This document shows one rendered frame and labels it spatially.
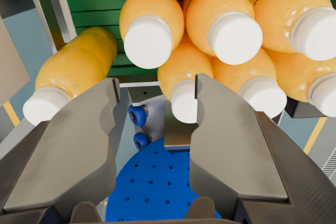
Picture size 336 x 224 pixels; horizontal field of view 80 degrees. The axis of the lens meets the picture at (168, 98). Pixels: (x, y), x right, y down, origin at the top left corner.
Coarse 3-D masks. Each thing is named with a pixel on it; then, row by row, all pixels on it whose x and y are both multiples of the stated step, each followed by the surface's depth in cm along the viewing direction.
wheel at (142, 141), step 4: (140, 132) 42; (136, 136) 42; (140, 136) 41; (144, 136) 41; (136, 140) 42; (140, 140) 41; (144, 140) 41; (136, 144) 42; (140, 144) 41; (144, 144) 41; (140, 148) 42
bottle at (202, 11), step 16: (192, 0) 22; (208, 0) 19; (224, 0) 18; (240, 0) 18; (192, 16) 20; (208, 16) 18; (224, 16) 17; (192, 32) 21; (208, 32) 18; (208, 48) 20
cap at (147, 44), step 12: (144, 24) 15; (156, 24) 16; (132, 36) 16; (144, 36) 16; (156, 36) 16; (168, 36) 16; (132, 48) 16; (144, 48) 16; (156, 48) 16; (168, 48) 16; (132, 60) 17; (144, 60) 17; (156, 60) 17
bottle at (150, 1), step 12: (132, 0) 19; (144, 0) 18; (156, 0) 18; (168, 0) 19; (120, 12) 21; (132, 12) 18; (144, 12) 18; (156, 12) 18; (168, 12) 18; (180, 12) 20; (120, 24) 20; (132, 24) 17; (168, 24) 18; (180, 24) 20; (180, 36) 21
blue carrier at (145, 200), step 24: (144, 168) 35; (168, 168) 35; (120, 192) 32; (144, 192) 32; (168, 192) 31; (192, 192) 31; (120, 216) 29; (144, 216) 29; (168, 216) 28; (216, 216) 28
